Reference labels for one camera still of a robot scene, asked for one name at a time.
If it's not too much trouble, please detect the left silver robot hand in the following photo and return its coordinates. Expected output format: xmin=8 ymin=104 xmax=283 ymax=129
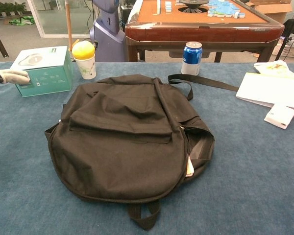
xmin=0 ymin=69 xmax=31 ymax=134

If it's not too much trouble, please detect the black fabric backpack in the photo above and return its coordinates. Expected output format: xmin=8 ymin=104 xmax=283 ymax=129
xmin=44 ymin=73 xmax=240 ymax=231

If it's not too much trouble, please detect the kraft spiral notebook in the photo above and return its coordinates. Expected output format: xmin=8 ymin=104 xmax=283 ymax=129
xmin=185 ymin=156 xmax=196 ymax=177

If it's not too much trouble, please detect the white printed snack bag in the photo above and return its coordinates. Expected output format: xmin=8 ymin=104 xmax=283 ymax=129
xmin=253 ymin=60 xmax=294 ymax=80

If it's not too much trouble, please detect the teal Philips product box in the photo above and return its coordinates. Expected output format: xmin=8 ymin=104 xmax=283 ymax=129
xmin=10 ymin=46 xmax=74 ymax=98

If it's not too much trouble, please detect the green cloth on floor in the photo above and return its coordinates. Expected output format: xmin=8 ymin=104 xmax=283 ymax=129
xmin=9 ymin=16 xmax=35 ymax=26

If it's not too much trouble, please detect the white framed glass partition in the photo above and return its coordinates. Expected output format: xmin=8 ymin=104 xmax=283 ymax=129
xmin=26 ymin=0 xmax=94 ymax=39

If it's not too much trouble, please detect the row of potted plants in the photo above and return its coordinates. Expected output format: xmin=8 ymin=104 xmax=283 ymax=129
xmin=0 ymin=1 xmax=27 ymax=18

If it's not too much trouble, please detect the yellow-lidded white jar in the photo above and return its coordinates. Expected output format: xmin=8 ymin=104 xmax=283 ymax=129
xmin=72 ymin=40 xmax=97 ymax=80

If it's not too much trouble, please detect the wooden pole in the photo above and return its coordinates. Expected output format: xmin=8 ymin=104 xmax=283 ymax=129
xmin=65 ymin=0 xmax=74 ymax=51

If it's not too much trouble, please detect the blue soda can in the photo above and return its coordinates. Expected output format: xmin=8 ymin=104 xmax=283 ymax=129
xmin=181 ymin=41 xmax=203 ymax=76

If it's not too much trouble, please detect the brown mahjong table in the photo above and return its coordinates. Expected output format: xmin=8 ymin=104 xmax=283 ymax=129
xmin=124 ymin=0 xmax=285 ymax=63

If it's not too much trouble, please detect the black mahjong table dial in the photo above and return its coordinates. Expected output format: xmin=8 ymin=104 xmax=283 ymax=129
xmin=178 ymin=0 xmax=209 ymax=13

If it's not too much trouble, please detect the blue mahjong tile pile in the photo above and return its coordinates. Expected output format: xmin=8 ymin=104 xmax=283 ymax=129
xmin=207 ymin=0 xmax=245 ymax=19

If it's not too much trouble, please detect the white book with yellow edge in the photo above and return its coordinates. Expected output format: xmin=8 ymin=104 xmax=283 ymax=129
xmin=236 ymin=72 xmax=294 ymax=111

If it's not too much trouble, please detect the cardboard box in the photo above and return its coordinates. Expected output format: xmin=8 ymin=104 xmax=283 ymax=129
xmin=245 ymin=0 xmax=293 ymax=24

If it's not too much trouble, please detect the small white box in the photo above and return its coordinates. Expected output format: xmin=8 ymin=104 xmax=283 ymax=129
xmin=264 ymin=103 xmax=294 ymax=130

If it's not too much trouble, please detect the black tripod stand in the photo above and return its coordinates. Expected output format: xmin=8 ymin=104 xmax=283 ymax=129
xmin=274 ymin=0 xmax=294 ymax=61

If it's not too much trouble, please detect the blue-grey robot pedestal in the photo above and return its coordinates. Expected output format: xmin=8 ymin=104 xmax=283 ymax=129
xmin=89 ymin=0 xmax=128 ymax=63

